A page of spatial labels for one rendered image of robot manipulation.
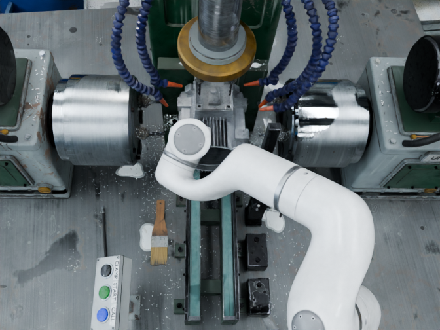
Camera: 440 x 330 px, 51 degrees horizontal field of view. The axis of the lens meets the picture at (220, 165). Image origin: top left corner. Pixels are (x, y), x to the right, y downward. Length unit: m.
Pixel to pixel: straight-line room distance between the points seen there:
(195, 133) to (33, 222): 0.75
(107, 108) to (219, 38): 0.36
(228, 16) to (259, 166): 0.32
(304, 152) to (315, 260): 0.55
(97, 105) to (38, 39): 0.69
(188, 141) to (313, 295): 0.38
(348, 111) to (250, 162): 0.48
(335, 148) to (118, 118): 0.57
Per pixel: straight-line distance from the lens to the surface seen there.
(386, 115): 1.29
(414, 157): 1.33
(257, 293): 1.35
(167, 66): 1.28
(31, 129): 1.22
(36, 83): 1.29
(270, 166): 0.82
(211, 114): 1.22
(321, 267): 0.74
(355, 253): 0.75
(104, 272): 1.15
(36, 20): 1.92
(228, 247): 1.31
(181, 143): 0.91
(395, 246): 1.56
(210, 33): 1.00
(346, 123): 1.25
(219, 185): 0.87
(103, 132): 1.21
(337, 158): 1.29
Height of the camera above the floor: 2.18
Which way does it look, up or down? 66 degrees down
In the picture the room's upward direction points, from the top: 8 degrees clockwise
